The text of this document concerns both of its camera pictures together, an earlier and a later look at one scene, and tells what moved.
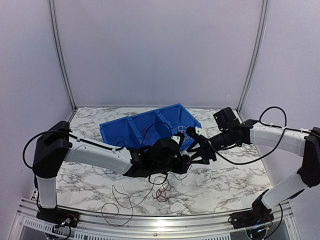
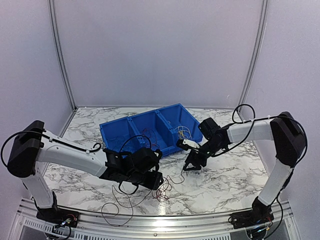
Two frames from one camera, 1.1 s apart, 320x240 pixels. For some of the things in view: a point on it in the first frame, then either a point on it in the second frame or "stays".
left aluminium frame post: x=55 y=17 stays
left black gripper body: x=181 y=167 -> x=153 y=184
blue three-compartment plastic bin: x=138 y=130 stays
